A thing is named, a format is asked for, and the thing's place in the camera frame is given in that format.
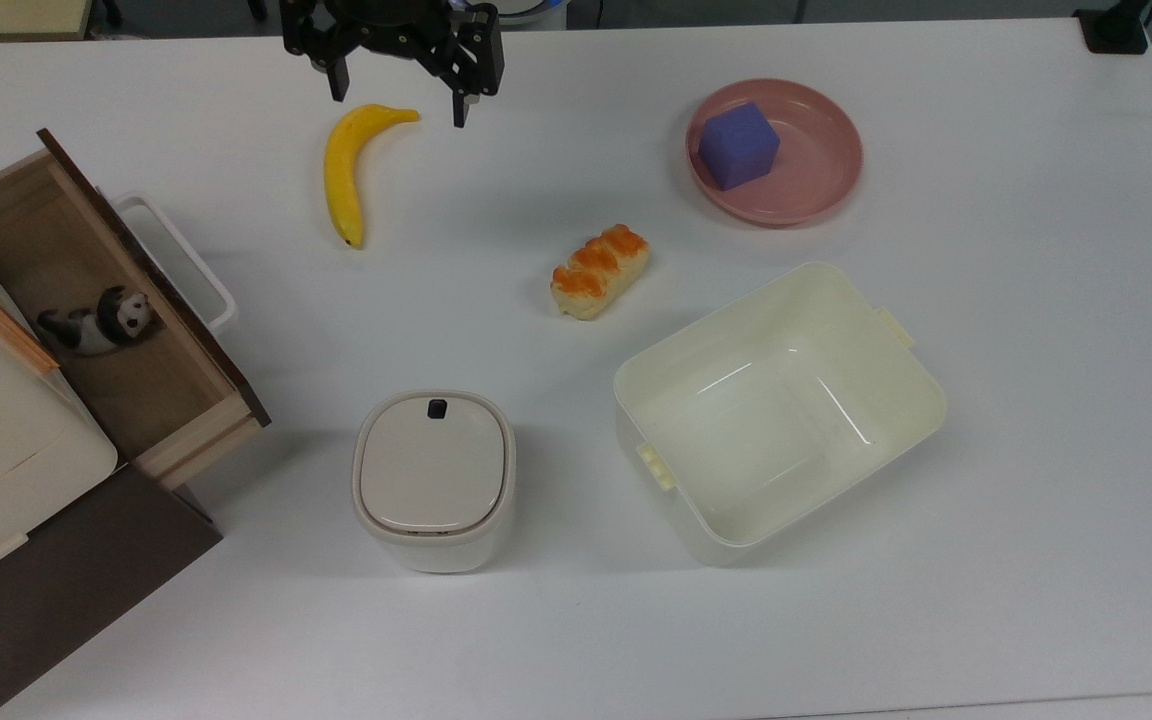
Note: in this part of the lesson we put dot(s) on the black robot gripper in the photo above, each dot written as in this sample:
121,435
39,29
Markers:
391,25

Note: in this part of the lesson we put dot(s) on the wooden drawer with brown front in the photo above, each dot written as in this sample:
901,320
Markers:
116,390

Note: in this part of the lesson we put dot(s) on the yellow banana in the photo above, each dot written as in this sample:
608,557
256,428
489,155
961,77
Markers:
341,170

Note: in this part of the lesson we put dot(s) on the orange glazed bread loaf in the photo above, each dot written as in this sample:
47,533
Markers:
598,272

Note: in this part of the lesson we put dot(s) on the purple cube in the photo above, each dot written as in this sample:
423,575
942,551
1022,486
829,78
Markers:
738,146

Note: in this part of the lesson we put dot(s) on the black and white panda toy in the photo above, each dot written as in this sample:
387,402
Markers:
101,322

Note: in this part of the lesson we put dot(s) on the cream lidded trash can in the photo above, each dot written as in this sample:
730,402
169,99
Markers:
434,470

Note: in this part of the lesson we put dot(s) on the wooden desk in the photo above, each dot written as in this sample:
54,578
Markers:
6,18

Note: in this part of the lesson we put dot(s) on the pink plate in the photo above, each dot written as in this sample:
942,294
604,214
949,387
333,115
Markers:
816,150

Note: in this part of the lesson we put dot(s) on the cream plastic storage box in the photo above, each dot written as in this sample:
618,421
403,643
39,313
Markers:
776,420

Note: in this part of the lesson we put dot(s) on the dark brown cabinet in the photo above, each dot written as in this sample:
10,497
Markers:
36,600

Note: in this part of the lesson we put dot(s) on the black table clamp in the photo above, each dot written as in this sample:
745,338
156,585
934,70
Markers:
1114,30

